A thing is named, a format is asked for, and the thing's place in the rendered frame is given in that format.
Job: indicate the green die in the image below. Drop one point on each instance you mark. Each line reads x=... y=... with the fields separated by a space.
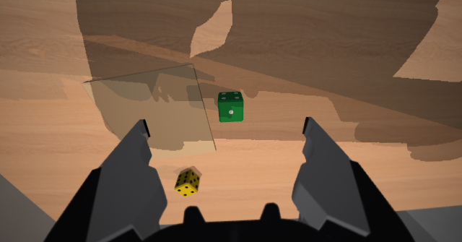
x=230 y=106

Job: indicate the tan flat mat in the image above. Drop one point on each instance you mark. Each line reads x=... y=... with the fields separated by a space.
x=168 y=99

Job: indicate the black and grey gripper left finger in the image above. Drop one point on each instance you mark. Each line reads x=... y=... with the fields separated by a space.
x=121 y=201

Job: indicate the yellow die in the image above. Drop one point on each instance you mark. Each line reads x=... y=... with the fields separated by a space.
x=187 y=183

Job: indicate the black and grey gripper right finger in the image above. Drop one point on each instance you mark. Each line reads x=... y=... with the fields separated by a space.
x=334 y=195

